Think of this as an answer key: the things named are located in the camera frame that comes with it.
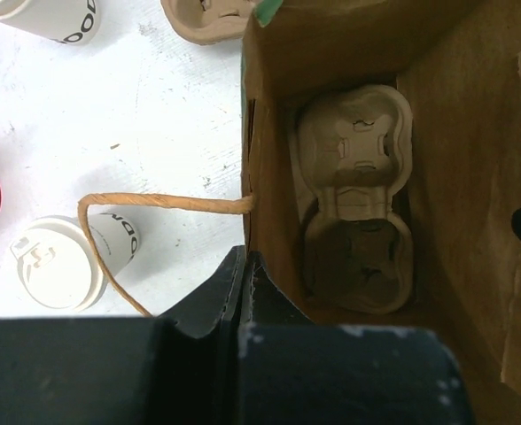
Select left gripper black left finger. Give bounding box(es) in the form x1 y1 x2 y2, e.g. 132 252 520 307
0 246 245 424

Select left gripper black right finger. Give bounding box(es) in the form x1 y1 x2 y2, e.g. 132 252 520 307
236 252 471 424

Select white paper coffee cup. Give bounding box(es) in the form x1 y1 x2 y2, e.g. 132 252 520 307
88 212 141 287

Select green paper takeout bag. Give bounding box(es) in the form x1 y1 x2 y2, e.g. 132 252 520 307
78 1 521 424

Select brown pulp cup carrier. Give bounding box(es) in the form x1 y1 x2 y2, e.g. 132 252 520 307
289 84 414 314

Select stacked white paper cups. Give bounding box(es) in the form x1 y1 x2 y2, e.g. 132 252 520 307
0 0 102 45

